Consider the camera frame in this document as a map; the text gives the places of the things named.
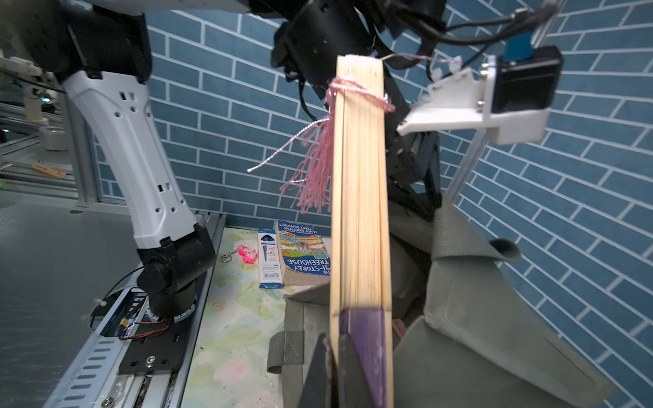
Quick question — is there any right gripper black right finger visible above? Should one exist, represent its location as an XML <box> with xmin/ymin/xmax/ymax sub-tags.
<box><xmin>337</xmin><ymin>333</ymin><xmax>375</xmax><ymax>408</ymax></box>

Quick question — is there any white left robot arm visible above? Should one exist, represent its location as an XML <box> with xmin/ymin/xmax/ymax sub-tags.
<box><xmin>1</xmin><ymin>1</ymin><xmax>445</xmax><ymax>321</ymax></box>

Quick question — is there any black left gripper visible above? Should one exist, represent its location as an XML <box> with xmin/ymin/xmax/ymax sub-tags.
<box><xmin>271</xmin><ymin>1</ymin><xmax>442</xmax><ymax>214</ymax></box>

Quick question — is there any blue illustrated book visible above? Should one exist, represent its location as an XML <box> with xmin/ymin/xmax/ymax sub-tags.
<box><xmin>275</xmin><ymin>220</ymin><xmax>331</xmax><ymax>286</ymax></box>

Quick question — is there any pink keychain toy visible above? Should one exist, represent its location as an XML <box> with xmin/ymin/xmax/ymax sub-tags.
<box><xmin>219</xmin><ymin>245</ymin><xmax>258</xmax><ymax>265</ymax></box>

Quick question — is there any olive green canvas tote bag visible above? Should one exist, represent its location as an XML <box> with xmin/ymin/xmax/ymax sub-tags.
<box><xmin>267</xmin><ymin>202</ymin><xmax>616</xmax><ymax>407</ymax></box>

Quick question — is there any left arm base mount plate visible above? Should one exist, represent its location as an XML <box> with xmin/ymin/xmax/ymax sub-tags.
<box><xmin>89</xmin><ymin>287</ymin><xmax>197</xmax><ymax>374</ymax></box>

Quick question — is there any purple fan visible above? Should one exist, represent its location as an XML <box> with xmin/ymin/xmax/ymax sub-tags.
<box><xmin>247</xmin><ymin>53</ymin><xmax>397</xmax><ymax>408</ymax></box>

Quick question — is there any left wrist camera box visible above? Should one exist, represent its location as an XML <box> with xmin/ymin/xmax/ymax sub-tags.
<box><xmin>397</xmin><ymin>46</ymin><xmax>564</xmax><ymax>146</ymax></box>

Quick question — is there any white blue small box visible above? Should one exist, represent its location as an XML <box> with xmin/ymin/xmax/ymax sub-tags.
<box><xmin>258</xmin><ymin>229</ymin><xmax>283</xmax><ymax>289</ymax></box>

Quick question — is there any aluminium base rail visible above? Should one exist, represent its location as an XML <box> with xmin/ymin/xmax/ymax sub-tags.
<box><xmin>43</xmin><ymin>211</ymin><xmax>228</xmax><ymax>408</ymax></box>

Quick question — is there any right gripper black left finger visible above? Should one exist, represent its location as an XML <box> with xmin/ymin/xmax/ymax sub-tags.
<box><xmin>299</xmin><ymin>333</ymin><xmax>333</xmax><ymax>408</ymax></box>

